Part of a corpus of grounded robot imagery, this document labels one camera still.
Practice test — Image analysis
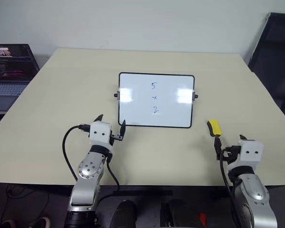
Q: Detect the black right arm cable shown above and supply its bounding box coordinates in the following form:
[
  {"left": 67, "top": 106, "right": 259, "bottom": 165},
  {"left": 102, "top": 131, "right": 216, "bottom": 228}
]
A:
[{"left": 218, "top": 148, "right": 243, "bottom": 228}]

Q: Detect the black chair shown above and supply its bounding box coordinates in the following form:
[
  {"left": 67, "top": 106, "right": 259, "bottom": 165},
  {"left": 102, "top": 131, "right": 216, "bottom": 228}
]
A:
[{"left": 247, "top": 12, "right": 285, "bottom": 117}]

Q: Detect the small red object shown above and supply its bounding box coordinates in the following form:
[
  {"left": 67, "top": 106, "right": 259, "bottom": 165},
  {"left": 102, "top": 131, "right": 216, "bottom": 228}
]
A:
[{"left": 198, "top": 212, "right": 208, "bottom": 226}]

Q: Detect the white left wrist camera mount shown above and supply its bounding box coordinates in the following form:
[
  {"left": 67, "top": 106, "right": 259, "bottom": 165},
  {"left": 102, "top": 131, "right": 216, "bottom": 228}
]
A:
[{"left": 89, "top": 121, "right": 113, "bottom": 150}]

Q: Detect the small black-framed whiteboard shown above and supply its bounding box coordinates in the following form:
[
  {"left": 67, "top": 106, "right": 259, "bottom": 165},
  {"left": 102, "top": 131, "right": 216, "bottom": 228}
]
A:
[{"left": 114, "top": 72, "right": 199, "bottom": 129}]

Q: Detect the open laptop computer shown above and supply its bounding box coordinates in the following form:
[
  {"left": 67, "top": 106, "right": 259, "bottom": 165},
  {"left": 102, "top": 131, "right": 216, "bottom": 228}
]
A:
[{"left": 0, "top": 43, "right": 40, "bottom": 115}]

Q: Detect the dark shoe with white sole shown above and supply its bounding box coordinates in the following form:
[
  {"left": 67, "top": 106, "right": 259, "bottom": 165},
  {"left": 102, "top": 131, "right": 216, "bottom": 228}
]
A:
[
  {"left": 0, "top": 219, "right": 15, "bottom": 228},
  {"left": 28, "top": 209, "right": 51, "bottom": 228}
]

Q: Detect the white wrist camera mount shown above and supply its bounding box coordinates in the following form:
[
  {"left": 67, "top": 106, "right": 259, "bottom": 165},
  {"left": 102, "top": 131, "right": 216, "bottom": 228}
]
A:
[
  {"left": 89, "top": 121, "right": 113, "bottom": 150},
  {"left": 237, "top": 139, "right": 264, "bottom": 165}
]

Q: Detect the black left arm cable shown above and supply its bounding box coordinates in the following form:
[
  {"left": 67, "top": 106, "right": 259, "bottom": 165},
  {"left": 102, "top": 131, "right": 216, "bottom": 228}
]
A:
[
  {"left": 98, "top": 158, "right": 121, "bottom": 202},
  {"left": 62, "top": 123, "right": 91, "bottom": 182}
]

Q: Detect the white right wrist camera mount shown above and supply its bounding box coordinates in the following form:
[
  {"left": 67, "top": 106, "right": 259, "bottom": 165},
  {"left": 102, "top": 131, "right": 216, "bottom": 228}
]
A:
[{"left": 237, "top": 139, "right": 264, "bottom": 165}]

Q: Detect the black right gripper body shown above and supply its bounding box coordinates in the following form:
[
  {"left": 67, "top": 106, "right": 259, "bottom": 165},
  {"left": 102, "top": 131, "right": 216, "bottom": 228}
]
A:
[{"left": 221, "top": 145, "right": 240, "bottom": 165}]

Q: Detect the thin black floor cable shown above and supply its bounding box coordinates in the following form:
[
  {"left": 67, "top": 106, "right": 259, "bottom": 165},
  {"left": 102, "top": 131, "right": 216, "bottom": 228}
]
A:
[{"left": 5, "top": 184, "right": 50, "bottom": 216}]

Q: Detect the yellow and black eraser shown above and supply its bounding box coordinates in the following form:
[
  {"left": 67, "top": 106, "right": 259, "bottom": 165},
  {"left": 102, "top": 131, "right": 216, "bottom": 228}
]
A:
[{"left": 206, "top": 119, "right": 223, "bottom": 137}]

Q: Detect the dark rounded shape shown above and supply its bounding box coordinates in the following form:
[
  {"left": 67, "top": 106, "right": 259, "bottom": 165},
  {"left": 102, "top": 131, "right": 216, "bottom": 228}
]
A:
[{"left": 111, "top": 199, "right": 137, "bottom": 228}]

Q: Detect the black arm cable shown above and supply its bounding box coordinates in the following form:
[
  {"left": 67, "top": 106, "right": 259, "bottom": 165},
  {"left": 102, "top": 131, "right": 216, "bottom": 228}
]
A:
[
  {"left": 62, "top": 123, "right": 91, "bottom": 182},
  {"left": 218, "top": 148, "right": 243, "bottom": 228},
  {"left": 98, "top": 158, "right": 121, "bottom": 202}
]

